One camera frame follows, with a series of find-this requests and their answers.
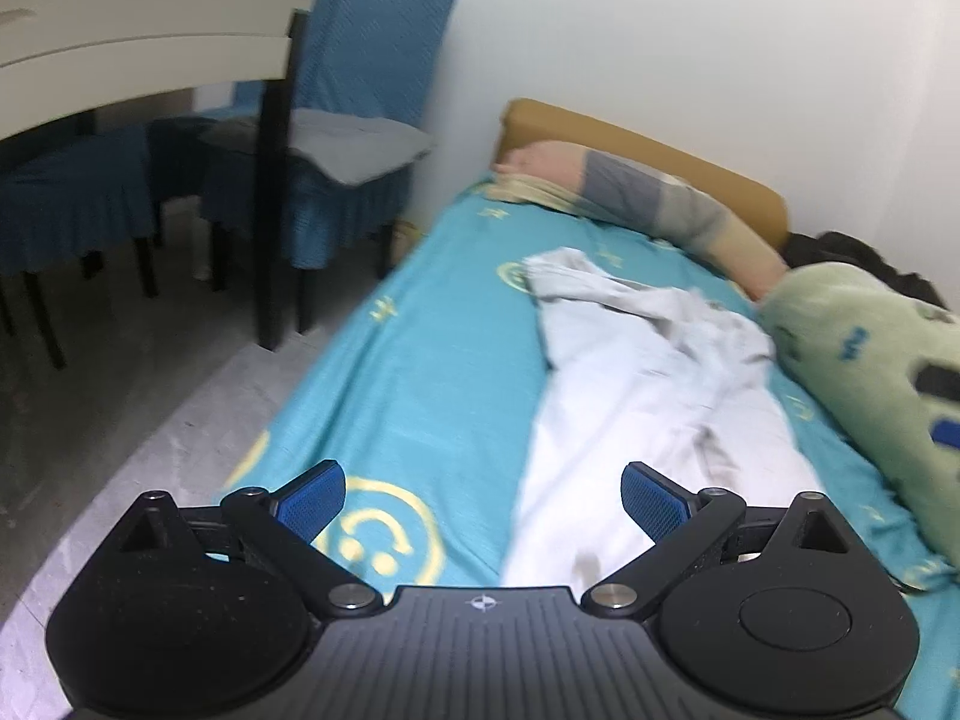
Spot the grey seat cushion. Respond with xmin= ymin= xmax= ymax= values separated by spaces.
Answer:
xmin=199 ymin=106 xmax=437 ymax=187

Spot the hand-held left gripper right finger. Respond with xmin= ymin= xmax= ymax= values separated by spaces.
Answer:
xmin=583 ymin=463 xmax=848 ymax=620

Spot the green printed blanket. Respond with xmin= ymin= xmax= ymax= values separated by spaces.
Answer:
xmin=757 ymin=261 xmax=960 ymax=560

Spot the white t-shirt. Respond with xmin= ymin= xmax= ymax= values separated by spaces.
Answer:
xmin=501 ymin=246 xmax=826 ymax=587

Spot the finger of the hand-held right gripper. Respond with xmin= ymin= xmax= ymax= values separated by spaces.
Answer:
xmin=911 ymin=362 xmax=960 ymax=452

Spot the mustard headboard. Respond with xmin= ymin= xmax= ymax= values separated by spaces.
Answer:
xmin=499 ymin=97 xmax=790 ymax=252

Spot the bed with teal smiley sheet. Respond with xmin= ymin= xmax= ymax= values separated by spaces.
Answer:
xmin=202 ymin=176 xmax=960 ymax=720

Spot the plaid pillow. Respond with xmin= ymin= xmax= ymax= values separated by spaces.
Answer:
xmin=491 ymin=139 xmax=788 ymax=301

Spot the dark cloth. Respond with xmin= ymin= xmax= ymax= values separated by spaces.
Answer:
xmin=784 ymin=231 xmax=960 ymax=308

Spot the white table with black legs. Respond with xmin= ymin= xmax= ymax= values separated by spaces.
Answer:
xmin=0 ymin=0 xmax=350 ymax=352

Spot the blue covered chair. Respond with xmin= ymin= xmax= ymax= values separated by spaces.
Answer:
xmin=199 ymin=0 xmax=460 ymax=335
xmin=0 ymin=124 xmax=160 ymax=372

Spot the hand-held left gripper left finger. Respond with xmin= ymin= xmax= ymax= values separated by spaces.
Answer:
xmin=120 ymin=460 xmax=382 ymax=620

